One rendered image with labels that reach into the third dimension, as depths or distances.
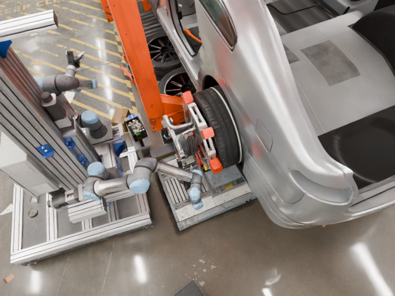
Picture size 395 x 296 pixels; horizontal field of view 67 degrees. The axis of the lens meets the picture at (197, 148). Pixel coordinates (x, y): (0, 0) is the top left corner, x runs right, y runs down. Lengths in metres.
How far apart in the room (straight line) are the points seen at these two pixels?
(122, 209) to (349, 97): 2.20
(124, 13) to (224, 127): 0.97
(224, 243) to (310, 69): 1.72
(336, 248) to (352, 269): 0.20
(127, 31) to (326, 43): 1.74
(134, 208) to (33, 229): 0.95
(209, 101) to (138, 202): 1.25
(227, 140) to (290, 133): 0.75
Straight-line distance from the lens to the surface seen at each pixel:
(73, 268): 3.18
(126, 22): 2.08
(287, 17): 3.65
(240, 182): 2.96
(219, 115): 2.13
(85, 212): 2.45
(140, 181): 1.86
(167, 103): 2.68
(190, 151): 2.16
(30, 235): 3.22
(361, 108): 2.71
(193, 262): 2.89
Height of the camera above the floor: 2.83
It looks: 58 degrees down
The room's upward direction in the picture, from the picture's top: 7 degrees counter-clockwise
